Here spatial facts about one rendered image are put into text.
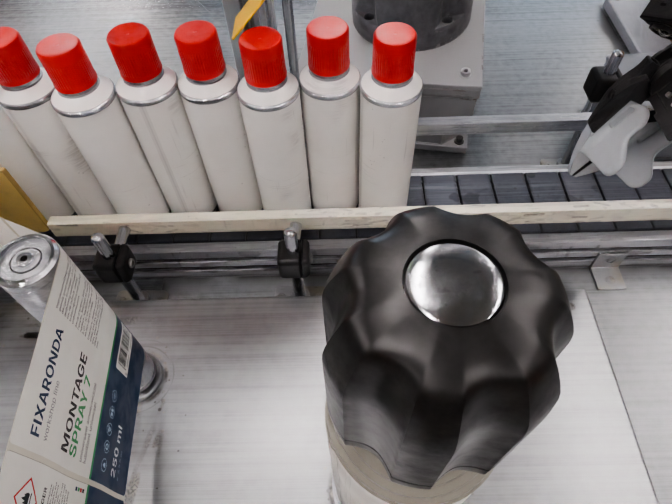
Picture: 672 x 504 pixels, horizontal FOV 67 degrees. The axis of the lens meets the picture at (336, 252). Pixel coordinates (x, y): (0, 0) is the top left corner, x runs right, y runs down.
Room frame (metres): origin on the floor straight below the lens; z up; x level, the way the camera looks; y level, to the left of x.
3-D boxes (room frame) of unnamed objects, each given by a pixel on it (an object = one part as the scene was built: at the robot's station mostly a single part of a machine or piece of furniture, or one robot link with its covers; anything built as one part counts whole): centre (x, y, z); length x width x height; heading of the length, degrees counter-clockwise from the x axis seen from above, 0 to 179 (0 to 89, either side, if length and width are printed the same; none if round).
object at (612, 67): (0.42, -0.29, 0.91); 0.07 x 0.03 x 0.16; 179
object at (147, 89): (0.37, 0.15, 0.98); 0.05 x 0.05 x 0.20
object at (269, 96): (0.35, 0.05, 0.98); 0.05 x 0.05 x 0.20
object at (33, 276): (0.17, 0.18, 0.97); 0.05 x 0.05 x 0.19
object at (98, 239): (0.29, 0.21, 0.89); 0.06 x 0.03 x 0.12; 179
